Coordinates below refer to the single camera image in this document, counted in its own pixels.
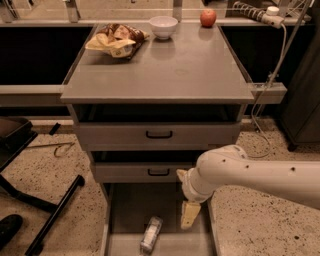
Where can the grey top drawer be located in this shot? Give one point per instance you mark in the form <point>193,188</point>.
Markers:
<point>155,136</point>

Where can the white power strip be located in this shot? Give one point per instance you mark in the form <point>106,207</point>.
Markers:
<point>270,16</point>

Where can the black office chair base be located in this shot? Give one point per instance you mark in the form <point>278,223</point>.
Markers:
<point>24,177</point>

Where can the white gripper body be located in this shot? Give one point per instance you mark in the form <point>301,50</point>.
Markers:
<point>189,187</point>

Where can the brown yellow chip bag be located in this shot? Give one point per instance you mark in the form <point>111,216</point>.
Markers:
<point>117,40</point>

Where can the grey metal rail frame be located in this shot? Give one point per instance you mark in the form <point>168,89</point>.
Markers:
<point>30,95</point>

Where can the red apple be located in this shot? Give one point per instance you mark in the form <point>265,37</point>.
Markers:
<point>208,17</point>

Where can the clear plastic water bottle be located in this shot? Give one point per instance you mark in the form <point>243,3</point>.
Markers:
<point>150,235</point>

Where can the dark cabinet at right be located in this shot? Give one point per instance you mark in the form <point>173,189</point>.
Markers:
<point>300,111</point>

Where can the white ceramic bowl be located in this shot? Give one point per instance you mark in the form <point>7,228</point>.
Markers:
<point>163,26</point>

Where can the grey drawer cabinet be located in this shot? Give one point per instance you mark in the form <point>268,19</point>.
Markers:
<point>190,78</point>

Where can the grey open bottom drawer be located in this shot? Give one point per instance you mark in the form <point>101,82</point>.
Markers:
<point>131,206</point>

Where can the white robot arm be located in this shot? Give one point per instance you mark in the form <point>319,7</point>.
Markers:
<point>297,181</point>

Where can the grey middle drawer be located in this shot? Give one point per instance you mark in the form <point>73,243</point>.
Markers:
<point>144,172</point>

